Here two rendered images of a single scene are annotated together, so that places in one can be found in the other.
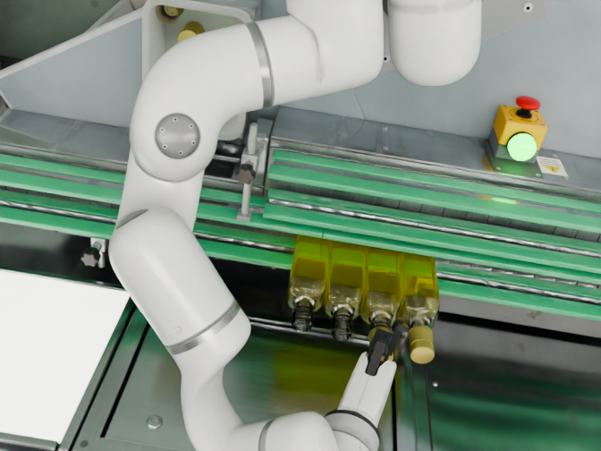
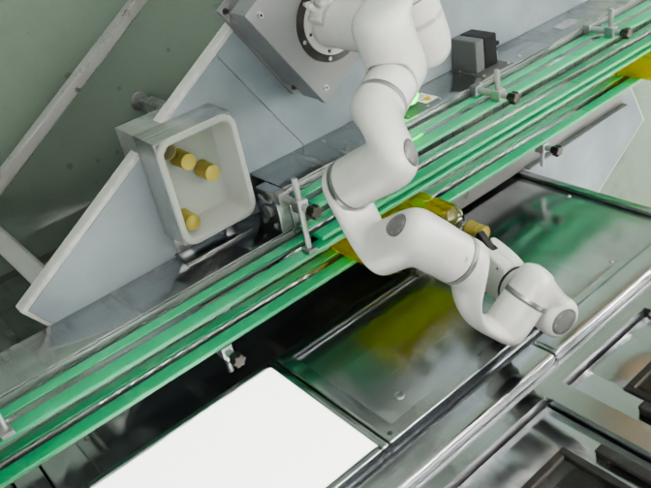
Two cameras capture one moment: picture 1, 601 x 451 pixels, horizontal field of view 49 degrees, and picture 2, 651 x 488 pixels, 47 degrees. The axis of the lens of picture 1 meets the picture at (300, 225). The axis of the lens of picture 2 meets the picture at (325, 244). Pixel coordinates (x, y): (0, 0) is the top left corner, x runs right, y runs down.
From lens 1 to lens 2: 0.83 m
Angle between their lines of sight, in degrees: 29
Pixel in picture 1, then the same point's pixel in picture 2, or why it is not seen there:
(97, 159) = (175, 296)
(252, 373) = (399, 335)
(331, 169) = not seen: hidden behind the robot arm
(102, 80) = (117, 245)
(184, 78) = (392, 120)
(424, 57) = (437, 48)
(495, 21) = not seen: hidden behind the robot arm
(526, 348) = (480, 217)
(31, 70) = (57, 277)
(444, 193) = not seen: hidden behind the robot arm
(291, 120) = (273, 173)
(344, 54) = (420, 67)
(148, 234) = (424, 218)
